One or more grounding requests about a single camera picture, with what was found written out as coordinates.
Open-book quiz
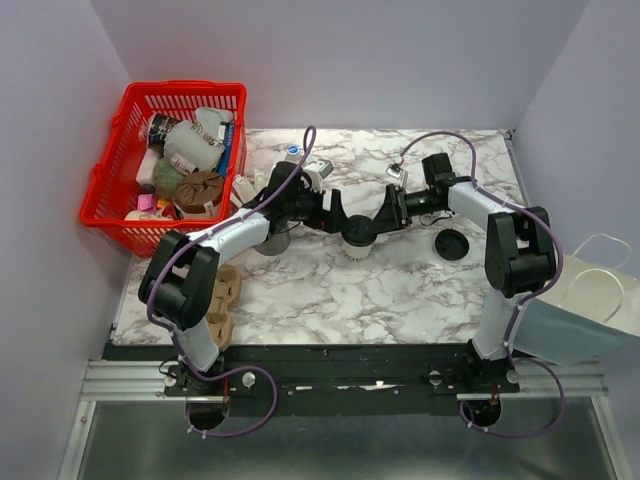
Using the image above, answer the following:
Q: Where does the green round sponge ball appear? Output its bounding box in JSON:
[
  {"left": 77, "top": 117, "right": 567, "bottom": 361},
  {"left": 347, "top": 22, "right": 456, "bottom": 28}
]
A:
[{"left": 152, "top": 157, "right": 184, "bottom": 198}]

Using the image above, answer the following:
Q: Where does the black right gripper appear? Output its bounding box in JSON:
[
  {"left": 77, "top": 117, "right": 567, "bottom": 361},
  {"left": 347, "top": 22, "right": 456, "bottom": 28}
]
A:
[{"left": 367, "top": 183, "right": 442, "bottom": 235}]

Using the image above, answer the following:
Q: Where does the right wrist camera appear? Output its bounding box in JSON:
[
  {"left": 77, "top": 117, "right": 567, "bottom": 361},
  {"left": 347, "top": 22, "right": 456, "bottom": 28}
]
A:
[{"left": 386, "top": 163, "right": 408, "bottom": 187}]

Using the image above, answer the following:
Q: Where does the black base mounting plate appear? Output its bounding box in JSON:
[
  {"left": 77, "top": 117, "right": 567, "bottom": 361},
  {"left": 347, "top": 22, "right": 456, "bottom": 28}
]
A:
[{"left": 103, "top": 344, "right": 519, "bottom": 422}]

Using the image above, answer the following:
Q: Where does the red plastic shopping basket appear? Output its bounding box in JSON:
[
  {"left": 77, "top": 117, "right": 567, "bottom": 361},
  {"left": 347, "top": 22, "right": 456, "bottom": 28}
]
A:
[{"left": 79, "top": 80, "right": 247, "bottom": 257}]

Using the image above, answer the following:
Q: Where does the clear water bottle blue cap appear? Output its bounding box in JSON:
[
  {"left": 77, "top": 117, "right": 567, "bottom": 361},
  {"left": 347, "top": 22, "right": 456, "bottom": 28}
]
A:
[{"left": 285, "top": 145, "right": 304, "bottom": 164}]

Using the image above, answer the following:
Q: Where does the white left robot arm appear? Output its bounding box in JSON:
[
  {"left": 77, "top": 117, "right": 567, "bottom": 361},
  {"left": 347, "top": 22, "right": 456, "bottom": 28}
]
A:
[{"left": 138, "top": 161, "right": 357, "bottom": 395}]

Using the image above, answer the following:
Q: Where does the light blue paper bag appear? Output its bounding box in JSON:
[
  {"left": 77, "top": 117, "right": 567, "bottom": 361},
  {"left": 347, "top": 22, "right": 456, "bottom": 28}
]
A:
[{"left": 513, "top": 233, "right": 639, "bottom": 366}]

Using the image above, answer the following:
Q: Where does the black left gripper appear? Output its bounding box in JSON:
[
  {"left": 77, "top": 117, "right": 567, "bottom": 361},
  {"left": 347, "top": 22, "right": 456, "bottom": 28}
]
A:
[{"left": 284, "top": 181, "right": 352, "bottom": 234}]

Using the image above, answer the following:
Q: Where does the white plastic pouch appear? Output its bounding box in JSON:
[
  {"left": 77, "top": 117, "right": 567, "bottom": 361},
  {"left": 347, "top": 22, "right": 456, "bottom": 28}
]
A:
[{"left": 164, "top": 121, "right": 225, "bottom": 175}]

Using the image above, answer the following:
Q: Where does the aluminium rail frame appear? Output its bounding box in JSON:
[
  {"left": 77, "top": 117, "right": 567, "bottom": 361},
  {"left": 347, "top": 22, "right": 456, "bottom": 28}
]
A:
[{"left": 60, "top": 361, "right": 632, "bottom": 479}]

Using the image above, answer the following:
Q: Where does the white paper cup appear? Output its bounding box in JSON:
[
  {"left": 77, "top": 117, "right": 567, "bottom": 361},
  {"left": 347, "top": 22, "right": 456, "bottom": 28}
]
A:
[{"left": 343, "top": 236, "right": 376, "bottom": 261}]

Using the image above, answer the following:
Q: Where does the brown round chocolate cake box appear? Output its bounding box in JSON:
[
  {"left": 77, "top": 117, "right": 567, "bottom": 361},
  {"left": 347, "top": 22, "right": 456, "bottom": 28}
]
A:
[{"left": 173, "top": 171, "right": 225, "bottom": 220}]

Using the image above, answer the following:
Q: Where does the black cup lid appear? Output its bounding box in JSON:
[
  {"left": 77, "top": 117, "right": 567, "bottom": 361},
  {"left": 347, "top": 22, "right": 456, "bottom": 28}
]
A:
[{"left": 341, "top": 215, "right": 377, "bottom": 247}]

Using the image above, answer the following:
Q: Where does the grey metal straw holder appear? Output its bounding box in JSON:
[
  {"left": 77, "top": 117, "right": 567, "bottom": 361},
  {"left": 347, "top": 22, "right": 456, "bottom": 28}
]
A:
[{"left": 254, "top": 229, "right": 291, "bottom": 256}]

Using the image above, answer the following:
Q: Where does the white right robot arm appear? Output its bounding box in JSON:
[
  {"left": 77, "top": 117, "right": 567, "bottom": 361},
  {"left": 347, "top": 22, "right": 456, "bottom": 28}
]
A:
[{"left": 363, "top": 153, "right": 558, "bottom": 392}]

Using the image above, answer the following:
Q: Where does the dark printed can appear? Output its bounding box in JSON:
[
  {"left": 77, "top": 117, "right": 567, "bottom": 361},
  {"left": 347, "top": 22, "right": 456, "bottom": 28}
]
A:
[{"left": 146, "top": 113, "right": 179, "bottom": 151}]

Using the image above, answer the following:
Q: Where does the brown cardboard cup carrier stack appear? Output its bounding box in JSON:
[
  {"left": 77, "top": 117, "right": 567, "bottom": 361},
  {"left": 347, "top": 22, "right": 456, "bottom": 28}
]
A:
[{"left": 206, "top": 265, "right": 242, "bottom": 351}]

